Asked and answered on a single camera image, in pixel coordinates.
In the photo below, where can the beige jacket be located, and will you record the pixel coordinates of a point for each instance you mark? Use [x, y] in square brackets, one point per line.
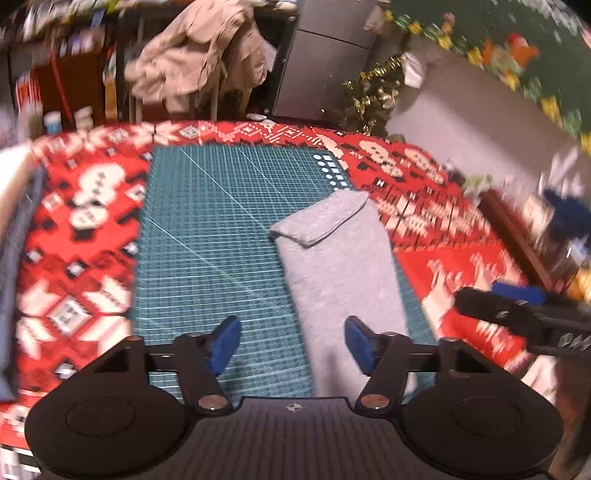
[194, 50]

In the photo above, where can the white hanging cloth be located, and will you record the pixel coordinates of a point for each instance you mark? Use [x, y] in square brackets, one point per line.
[414, 69]

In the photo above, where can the blue white cup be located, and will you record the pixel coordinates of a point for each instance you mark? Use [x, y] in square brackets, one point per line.
[53, 122]

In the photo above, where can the grey polo shirt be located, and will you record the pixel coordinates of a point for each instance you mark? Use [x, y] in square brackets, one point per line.
[337, 267]

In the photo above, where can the decorated Christmas tree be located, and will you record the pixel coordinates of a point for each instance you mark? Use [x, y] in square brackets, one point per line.
[374, 101]

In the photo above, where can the dark grey folded knit garment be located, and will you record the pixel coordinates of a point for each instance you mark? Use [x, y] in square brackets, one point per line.
[27, 217]

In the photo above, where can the cluttered dark desk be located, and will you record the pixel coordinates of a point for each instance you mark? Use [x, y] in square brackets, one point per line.
[69, 23]

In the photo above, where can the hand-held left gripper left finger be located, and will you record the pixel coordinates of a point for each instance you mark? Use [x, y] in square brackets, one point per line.
[226, 344]

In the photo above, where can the grey refrigerator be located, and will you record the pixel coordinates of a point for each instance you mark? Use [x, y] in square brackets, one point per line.
[323, 60]

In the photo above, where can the green cutting mat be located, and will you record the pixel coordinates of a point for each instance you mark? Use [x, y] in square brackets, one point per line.
[207, 230]

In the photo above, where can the wooden bed frame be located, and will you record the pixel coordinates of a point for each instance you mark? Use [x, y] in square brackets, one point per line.
[517, 235]

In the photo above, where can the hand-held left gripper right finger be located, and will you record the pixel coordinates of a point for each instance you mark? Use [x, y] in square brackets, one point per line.
[358, 344]

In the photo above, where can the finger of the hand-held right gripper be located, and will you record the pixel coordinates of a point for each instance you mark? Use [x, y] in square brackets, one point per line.
[494, 309]
[519, 293]

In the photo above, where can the green printed cloth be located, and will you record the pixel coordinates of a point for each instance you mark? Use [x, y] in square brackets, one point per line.
[485, 27]

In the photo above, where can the red patterned blanket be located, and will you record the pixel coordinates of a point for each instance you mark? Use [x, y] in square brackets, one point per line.
[83, 258]

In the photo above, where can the wooden drawer cabinet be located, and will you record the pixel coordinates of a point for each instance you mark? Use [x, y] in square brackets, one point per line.
[78, 87]

